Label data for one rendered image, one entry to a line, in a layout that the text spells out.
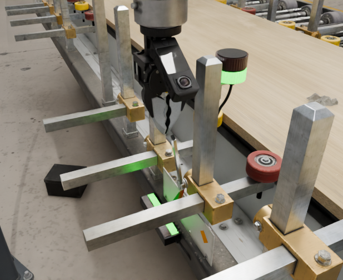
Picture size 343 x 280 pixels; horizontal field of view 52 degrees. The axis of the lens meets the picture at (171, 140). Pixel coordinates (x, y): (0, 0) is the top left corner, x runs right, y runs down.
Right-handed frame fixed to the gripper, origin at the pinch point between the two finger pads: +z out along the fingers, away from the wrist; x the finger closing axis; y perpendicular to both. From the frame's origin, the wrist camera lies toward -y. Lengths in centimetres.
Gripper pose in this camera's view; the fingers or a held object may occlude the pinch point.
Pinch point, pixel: (166, 129)
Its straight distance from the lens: 69.1
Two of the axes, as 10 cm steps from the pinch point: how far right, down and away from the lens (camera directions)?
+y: -4.3, -5.0, 7.6
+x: -9.0, 2.3, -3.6
